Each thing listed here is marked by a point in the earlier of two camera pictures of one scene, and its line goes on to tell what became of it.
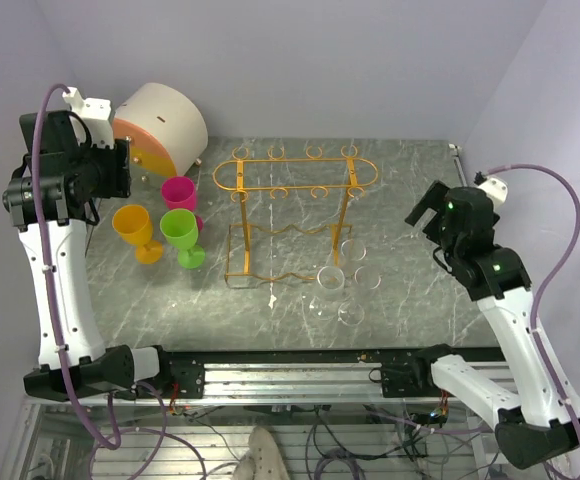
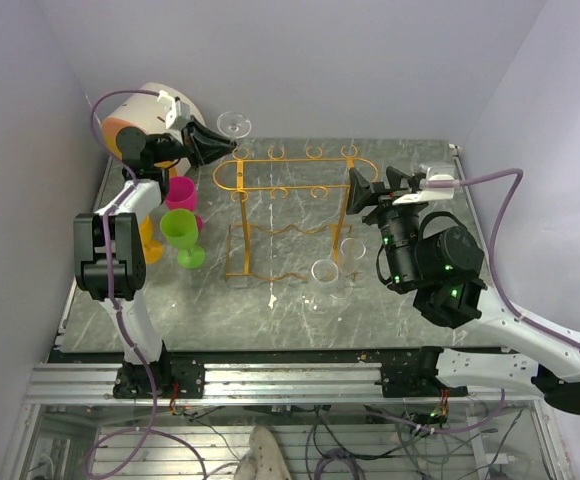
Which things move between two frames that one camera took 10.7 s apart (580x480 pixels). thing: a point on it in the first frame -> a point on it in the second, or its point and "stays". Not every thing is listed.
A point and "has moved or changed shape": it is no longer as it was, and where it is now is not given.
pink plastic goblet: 179,193 stays
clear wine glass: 330,286 has moved or changed shape
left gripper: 119,182 -> 198,142
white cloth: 264,461 stays
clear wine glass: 361,291 -> 352,250
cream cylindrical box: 165,128 stays
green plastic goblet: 180,227 stays
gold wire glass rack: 292,211 stays
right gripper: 436,199 -> 364,192
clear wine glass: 353,250 -> 233,125
